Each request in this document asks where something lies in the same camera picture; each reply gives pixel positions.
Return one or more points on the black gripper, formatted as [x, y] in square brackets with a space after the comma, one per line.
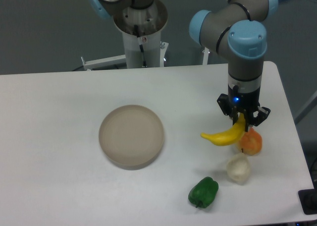
[236, 102]

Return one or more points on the yellow toy banana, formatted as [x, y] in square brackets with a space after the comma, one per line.
[229, 136]

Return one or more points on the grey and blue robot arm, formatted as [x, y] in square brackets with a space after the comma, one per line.
[235, 33]

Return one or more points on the beige round plate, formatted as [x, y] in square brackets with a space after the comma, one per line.
[131, 136]

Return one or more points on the orange toy peach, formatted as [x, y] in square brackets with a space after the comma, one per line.
[250, 143]

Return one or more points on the white toy pear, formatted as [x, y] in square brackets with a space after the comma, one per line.
[238, 168]

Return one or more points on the grey table leg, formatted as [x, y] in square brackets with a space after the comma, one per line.
[306, 108]

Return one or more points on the green toy bell pepper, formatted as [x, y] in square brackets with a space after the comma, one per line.
[203, 193]

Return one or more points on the black device at table edge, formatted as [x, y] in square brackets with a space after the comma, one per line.
[308, 199]

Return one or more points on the white metal upright post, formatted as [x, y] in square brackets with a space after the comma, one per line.
[206, 53]

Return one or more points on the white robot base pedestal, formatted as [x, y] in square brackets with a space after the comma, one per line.
[141, 32]

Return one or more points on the white metal frame bracket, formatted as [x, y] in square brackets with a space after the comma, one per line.
[104, 63]

